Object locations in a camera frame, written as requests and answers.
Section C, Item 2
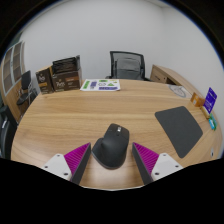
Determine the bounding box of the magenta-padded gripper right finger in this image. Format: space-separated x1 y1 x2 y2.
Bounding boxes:
131 142 184 186

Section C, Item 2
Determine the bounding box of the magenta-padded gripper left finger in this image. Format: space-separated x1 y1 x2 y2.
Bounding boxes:
39 142 92 186

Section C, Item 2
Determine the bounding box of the black computer mouse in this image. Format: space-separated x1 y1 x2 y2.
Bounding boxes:
91 123 130 170

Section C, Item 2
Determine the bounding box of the dark grey mouse pad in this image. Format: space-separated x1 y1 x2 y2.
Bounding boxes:
154 105 204 159

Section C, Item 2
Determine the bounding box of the black leather armchair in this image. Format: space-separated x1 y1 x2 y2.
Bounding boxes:
0 104 18 160

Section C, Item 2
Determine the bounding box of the tan small box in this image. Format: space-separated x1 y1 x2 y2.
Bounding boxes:
199 105 212 120

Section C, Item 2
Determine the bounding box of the green packet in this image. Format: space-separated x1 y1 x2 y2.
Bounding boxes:
208 113 218 131

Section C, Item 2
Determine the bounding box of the orange-brown small box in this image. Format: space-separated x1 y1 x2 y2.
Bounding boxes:
190 92 206 108

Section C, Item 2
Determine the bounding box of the white green purple leaflet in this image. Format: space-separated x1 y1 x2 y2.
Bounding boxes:
79 78 121 92

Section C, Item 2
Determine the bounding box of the large brown cardboard box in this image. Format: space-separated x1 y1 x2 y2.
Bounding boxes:
49 54 83 92

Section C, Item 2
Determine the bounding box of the wooden side desk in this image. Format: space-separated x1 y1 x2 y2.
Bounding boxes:
149 64 198 98

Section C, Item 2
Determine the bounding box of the small black visitor chair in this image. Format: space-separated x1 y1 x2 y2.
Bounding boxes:
16 69 38 116

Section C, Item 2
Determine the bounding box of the purple card package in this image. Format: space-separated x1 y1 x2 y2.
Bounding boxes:
203 87 218 115

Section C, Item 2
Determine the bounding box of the black mesh office chair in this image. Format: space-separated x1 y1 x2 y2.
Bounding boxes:
105 50 151 82

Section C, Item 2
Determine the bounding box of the wooden shelf unit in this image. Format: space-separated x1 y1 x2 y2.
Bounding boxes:
0 40 31 123

